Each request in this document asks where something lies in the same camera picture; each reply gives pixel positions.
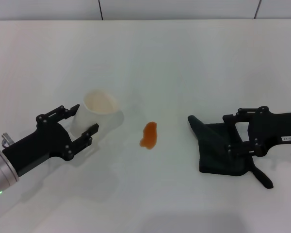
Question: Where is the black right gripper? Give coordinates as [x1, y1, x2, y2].
[222, 105, 291, 156]

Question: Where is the white paper cup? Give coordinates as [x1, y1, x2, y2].
[71, 89, 125, 142]

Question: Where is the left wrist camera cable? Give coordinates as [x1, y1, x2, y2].
[0, 132, 13, 148]

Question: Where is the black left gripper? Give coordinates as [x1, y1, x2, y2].
[1, 104, 100, 177]

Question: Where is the brown water stain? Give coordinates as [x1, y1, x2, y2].
[138, 121, 159, 150]

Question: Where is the dark blue rag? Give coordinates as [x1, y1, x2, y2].
[187, 115, 275, 190]

